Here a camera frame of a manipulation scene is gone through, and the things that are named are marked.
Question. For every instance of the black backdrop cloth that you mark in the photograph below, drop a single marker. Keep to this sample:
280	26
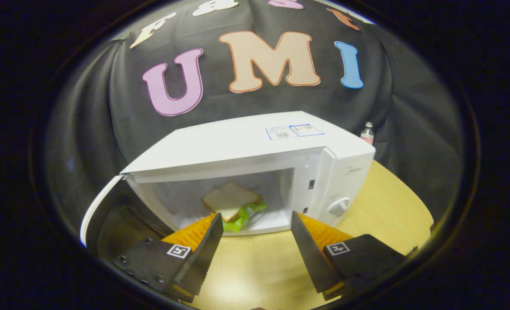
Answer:
100	107

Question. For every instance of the white microwave oven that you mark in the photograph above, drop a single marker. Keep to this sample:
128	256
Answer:
237	142

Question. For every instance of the sandwich with green lettuce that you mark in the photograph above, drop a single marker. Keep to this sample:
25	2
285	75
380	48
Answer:
229	200

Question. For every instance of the clear bottle with pink label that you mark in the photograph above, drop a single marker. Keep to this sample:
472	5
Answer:
367	135

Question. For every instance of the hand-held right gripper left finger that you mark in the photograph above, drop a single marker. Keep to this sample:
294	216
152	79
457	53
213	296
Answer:
205	254

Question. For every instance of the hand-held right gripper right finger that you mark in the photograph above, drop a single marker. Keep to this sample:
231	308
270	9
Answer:
313	258

